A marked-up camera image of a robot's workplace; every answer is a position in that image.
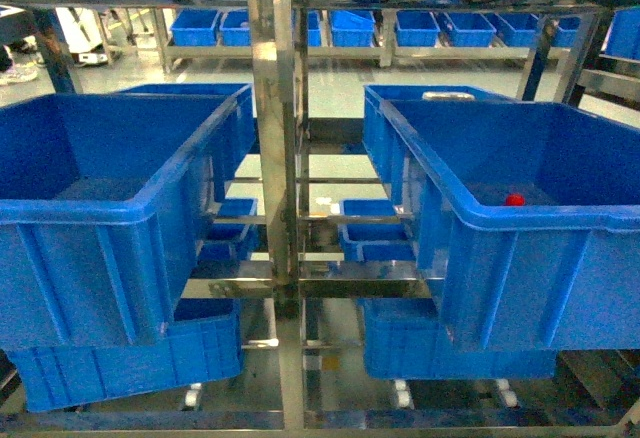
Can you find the lower blue bin right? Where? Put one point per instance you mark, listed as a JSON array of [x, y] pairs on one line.
[[404, 339]]

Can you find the large blue bin left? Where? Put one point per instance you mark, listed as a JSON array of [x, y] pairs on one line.
[[103, 211]]

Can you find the lower blue bin left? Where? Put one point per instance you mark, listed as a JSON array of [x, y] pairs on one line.
[[203, 344]]

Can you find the large blue bin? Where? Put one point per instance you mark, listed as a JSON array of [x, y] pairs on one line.
[[103, 211], [561, 272]]

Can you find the red toy block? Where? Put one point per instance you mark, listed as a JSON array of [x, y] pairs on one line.
[[515, 200]]

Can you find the central steel rack post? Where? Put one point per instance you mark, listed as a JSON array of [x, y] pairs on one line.
[[273, 75]]

